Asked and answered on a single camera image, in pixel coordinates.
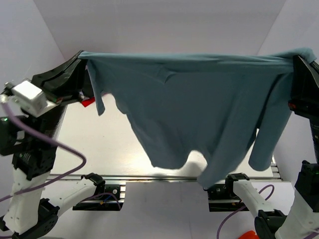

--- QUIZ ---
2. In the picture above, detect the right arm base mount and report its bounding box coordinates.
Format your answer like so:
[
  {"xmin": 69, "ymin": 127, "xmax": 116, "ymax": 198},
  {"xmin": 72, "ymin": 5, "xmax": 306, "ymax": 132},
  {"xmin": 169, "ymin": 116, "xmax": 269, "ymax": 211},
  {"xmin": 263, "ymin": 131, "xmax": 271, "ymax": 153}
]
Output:
[{"xmin": 203, "ymin": 184, "xmax": 248, "ymax": 212}]

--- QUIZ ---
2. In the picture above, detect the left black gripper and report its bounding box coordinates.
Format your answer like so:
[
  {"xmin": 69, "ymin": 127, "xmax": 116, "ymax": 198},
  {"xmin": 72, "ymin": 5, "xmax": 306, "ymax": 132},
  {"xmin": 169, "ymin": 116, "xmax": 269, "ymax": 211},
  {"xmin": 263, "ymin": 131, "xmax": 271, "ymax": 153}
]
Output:
[{"xmin": 21, "ymin": 49, "xmax": 85, "ymax": 141}]

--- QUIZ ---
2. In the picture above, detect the teal blue t-shirt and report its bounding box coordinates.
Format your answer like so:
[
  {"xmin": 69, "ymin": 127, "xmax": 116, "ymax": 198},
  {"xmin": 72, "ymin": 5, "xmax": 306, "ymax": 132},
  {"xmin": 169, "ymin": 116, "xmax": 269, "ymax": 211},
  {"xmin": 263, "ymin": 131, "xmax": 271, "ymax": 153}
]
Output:
[{"xmin": 79, "ymin": 48, "xmax": 316, "ymax": 188}]

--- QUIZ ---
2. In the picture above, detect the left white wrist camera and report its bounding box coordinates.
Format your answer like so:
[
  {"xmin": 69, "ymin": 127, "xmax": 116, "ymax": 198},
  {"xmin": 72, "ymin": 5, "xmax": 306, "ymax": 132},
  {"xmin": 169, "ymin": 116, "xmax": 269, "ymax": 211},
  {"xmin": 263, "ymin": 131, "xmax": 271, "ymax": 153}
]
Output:
[{"xmin": 0, "ymin": 80, "xmax": 58, "ymax": 118}]

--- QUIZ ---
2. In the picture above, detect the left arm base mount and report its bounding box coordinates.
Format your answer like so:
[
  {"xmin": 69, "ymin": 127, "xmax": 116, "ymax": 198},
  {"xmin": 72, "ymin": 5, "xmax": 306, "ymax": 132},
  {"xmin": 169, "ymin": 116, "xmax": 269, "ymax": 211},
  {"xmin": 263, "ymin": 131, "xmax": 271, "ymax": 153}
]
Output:
[{"xmin": 72, "ymin": 183, "xmax": 125, "ymax": 212}]

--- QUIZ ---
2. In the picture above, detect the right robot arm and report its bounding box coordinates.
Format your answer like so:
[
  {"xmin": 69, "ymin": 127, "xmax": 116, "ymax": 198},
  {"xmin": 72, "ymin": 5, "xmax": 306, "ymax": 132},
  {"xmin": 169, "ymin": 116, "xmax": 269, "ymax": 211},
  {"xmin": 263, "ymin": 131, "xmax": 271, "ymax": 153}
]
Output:
[{"xmin": 225, "ymin": 55, "xmax": 319, "ymax": 239}]

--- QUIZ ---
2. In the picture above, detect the red folded t-shirt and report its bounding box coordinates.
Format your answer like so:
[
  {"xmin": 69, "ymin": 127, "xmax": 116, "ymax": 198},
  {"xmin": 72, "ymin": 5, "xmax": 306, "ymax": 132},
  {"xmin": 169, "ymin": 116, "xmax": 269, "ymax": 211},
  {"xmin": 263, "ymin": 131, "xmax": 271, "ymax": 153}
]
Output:
[{"xmin": 81, "ymin": 97, "xmax": 95, "ymax": 107}]

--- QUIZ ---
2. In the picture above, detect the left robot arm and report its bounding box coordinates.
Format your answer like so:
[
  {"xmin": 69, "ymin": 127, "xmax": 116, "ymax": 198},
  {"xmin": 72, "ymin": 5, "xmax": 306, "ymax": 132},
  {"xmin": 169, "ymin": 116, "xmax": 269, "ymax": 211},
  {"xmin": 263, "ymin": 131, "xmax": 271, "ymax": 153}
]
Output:
[{"xmin": 0, "ymin": 54, "xmax": 105, "ymax": 239}]

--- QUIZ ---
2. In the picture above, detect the orange object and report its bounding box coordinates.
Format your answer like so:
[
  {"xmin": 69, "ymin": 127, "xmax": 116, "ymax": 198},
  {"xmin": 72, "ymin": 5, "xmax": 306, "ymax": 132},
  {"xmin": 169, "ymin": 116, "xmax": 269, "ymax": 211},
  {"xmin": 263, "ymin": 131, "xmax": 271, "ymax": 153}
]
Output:
[{"xmin": 238, "ymin": 231, "xmax": 259, "ymax": 239}]

